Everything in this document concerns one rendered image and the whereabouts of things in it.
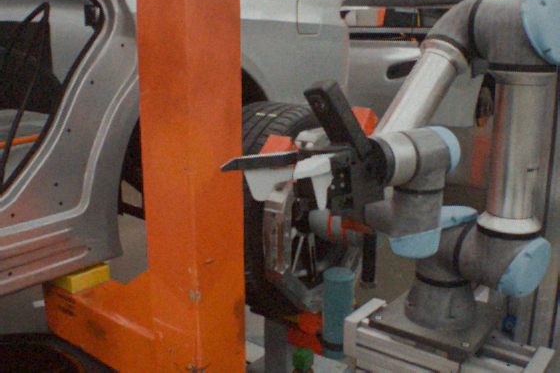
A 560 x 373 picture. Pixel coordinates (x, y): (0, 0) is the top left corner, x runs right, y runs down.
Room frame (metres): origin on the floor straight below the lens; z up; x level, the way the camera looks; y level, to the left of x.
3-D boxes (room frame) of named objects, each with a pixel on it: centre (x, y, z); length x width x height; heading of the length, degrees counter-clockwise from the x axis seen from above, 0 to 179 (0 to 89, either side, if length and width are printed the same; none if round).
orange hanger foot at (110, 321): (1.45, 0.46, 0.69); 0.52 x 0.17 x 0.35; 52
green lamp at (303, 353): (1.21, -0.05, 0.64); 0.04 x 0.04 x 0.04; 52
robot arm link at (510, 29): (0.98, -0.42, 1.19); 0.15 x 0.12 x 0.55; 37
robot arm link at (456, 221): (1.09, -0.34, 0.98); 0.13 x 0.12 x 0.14; 37
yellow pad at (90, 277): (1.56, 0.60, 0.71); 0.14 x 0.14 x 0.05; 52
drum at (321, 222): (1.62, -0.20, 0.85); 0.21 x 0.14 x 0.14; 52
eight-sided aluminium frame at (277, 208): (1.67, -0.15, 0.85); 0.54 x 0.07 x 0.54; 142
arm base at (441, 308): (1.09, -0.34, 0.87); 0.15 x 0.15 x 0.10
